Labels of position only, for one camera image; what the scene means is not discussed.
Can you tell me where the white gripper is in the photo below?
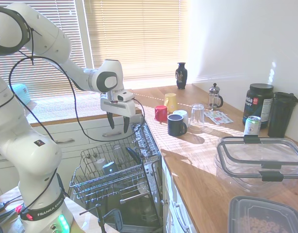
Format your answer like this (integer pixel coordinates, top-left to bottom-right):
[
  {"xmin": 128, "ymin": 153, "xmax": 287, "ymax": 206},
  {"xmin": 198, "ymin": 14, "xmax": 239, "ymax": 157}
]
[{"xmin": 100, "ymin": 93, "xmax": 136, "ymax": 134}]

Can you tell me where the dishwasher cutlery tray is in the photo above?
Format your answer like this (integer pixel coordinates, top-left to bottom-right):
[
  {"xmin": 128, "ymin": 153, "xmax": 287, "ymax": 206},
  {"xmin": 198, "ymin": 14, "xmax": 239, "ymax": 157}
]
[{"xmin": 131, "ymin": 122, "xmax": 162, "ymax": 158}]

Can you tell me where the red mug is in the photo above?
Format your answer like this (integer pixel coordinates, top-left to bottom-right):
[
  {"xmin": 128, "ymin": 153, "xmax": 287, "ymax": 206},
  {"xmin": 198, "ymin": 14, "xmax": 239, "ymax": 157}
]
[{"xmin": 154, "ymin": 105, "xmax": 168, "ymax": 122}]

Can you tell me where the white mug in rack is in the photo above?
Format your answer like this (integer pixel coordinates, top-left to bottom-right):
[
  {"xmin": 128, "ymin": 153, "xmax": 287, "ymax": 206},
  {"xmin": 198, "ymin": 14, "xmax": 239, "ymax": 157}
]
[{"xmin": 94, "ymin": 157, "xmax": 107, "ymax": 171}]

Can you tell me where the navy blue mug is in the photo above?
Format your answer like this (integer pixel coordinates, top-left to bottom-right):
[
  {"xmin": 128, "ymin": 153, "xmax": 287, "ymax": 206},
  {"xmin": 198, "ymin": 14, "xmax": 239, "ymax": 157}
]
[{"xmin": 167, "ymin": 114, "xmax": 188, "ymax": 137}]

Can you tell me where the yellow mug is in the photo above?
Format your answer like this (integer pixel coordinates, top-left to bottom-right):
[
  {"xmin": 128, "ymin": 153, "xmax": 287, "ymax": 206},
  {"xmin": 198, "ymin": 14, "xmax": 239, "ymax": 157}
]
[{"xmin": 163, "ymin": 93, "xmax": 178, "ymax": 113}]

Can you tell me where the white drawer cabinet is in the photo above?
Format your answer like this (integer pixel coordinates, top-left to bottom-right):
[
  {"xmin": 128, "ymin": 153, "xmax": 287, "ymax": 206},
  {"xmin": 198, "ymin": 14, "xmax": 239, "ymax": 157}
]
[{"xmin": 0, "ymin": 109, "xmax": 145, "ymax": 197}]

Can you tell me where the tall clear glass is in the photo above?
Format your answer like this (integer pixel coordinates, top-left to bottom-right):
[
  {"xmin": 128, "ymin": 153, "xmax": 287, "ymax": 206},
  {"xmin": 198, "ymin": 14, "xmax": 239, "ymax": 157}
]
[{"xmin": 112, "ymin": 144, "xmax": 125, "ymax": 168}]

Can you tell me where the black kitchen utensil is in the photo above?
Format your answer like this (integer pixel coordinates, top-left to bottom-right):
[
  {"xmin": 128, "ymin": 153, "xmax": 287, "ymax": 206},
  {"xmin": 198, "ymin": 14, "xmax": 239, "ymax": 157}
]
[{"xmin": 125, "ymin": 147, "xmax": 142, "ymax": 166}]

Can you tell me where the dark decorated vase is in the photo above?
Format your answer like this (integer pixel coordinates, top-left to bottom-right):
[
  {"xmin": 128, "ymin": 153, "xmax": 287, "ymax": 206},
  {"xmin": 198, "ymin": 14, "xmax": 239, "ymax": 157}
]
[{"xmin": 175, "ymin": 62, "xmax": 188, "ymax": 90}]

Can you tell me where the clear drinking glass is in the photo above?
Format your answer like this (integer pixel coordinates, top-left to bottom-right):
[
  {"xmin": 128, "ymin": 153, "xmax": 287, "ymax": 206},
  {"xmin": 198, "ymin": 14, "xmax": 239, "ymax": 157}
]
[{"xmin": 189, "ymin": 103, "xmax": 204, "ymax": 128}]

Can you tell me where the wide window blind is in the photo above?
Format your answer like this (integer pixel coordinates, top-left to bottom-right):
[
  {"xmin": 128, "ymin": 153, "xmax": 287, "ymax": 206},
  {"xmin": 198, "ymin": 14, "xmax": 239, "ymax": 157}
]
[{"xmin": 83, "ymin": 0, "xmax": 191, "ymax": 82}]

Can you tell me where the white cabinet under counter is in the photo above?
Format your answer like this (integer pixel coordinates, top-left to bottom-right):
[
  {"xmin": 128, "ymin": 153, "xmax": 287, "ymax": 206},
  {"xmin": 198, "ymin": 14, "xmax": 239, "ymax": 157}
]
[{"xmin": 161, "ymin": 157, "xmax": 198, "ymax": 233}]

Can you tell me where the glass French press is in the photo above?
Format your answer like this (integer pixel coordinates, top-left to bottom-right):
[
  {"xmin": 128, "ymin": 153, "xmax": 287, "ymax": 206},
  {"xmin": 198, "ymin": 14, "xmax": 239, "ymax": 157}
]
[{"xmin": 208, "ymin": 83, "xmax": 224, "ymax": 111}]

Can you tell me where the colourful printed card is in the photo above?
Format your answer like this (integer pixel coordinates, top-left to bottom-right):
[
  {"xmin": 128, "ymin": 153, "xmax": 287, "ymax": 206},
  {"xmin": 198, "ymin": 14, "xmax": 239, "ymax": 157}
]
[{"xmin": 203, "ymin": 110, "xmax": 234, "ymax": 125}]

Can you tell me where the teal cap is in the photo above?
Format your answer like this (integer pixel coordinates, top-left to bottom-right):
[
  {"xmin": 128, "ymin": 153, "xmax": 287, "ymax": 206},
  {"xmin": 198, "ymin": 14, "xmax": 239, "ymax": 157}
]
[{"xmin": 12, "ymin": 83, "xmax": 38, "ymax": 110}]

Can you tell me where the white green drink can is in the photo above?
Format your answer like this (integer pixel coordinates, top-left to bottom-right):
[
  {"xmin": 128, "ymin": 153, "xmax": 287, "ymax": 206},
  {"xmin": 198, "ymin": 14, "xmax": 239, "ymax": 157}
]
[{"xmin": 244, "ymin": 115, "xmax": 262, "ymax": 136}]

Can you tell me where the clear container black-trimmed lid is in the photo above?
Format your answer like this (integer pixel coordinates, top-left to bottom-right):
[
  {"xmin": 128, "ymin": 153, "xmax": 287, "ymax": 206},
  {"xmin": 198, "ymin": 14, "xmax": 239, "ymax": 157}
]
[{"xmin": 214, "ymin": 135, "xmax": 298, "ymax": 194}]

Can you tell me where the black protein powder tub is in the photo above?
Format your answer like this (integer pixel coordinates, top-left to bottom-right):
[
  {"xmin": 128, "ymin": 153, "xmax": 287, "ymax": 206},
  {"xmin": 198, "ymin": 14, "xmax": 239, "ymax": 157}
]
[{"xmin": 242, "ymin": 83, "xmax": 275, "ymax": 129}]

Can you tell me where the grey container with cereal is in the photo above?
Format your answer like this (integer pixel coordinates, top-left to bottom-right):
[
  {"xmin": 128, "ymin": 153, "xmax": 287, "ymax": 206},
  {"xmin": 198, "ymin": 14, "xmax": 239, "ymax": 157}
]
[{"xmin": 228, "ymin": 195, "xmax": 298, "ymax": 233}]

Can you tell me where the black shaker bottle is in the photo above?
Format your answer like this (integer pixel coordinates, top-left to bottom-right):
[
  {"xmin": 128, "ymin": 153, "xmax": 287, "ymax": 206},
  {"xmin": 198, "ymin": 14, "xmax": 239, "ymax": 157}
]
[{"xmin": 267, "ymin": 91, "xmax": 298, "ymax": 138}]

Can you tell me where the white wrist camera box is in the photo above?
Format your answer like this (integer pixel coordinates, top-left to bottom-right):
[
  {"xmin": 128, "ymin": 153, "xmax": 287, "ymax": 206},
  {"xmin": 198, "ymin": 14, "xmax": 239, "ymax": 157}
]
[{"xmin": 117, "ymin": 90, "xmax": 135, "ymax": 102}]

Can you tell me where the wire dishwasher rack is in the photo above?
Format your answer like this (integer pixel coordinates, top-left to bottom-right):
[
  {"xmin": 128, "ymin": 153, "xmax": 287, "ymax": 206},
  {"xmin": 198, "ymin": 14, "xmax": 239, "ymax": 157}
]
[{"xmin": 69, "ymin": 140, "xmax": 162, "ymax": 207}]

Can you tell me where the black camera cable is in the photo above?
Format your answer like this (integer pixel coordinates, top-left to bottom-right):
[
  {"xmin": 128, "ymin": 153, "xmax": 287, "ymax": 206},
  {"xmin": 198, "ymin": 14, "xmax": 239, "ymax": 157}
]
[{"xmin": 8, "ymin": 24, "xmax": 146, "ymax": 214}]

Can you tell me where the silver cabinet handle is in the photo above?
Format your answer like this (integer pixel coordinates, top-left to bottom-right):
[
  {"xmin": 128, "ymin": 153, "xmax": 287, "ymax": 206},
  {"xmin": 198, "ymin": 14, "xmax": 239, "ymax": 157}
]
[{"xmin": 174, "ymin": 203, "xmax": 190, "ymax": 230}]

